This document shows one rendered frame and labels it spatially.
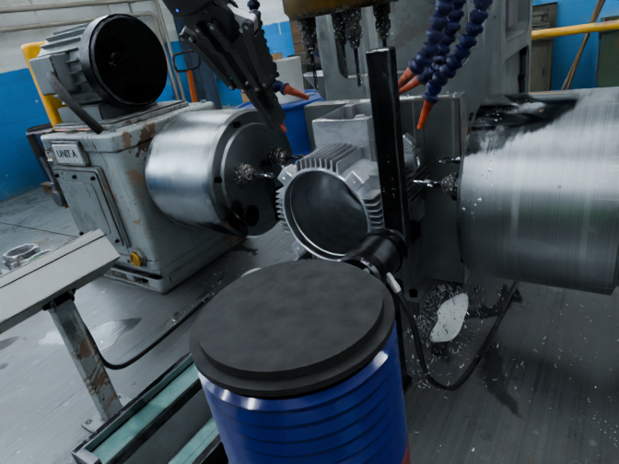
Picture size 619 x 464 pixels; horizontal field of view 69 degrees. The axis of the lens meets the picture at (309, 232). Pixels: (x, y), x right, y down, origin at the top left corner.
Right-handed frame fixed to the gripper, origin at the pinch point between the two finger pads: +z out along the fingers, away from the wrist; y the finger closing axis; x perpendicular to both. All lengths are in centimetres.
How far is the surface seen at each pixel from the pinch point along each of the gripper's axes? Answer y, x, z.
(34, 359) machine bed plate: 44, 45, 19
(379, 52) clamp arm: -19.8, -0.5, -6.2
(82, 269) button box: 12.4, 31.2, -1.6
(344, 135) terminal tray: -6.8, -4.2, 10.5
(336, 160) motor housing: -8.8, 2.2, 9.0
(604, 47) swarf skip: -11, -332, 248
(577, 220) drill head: -40.1, 7.4, 10.9
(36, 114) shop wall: 554, -163, 142
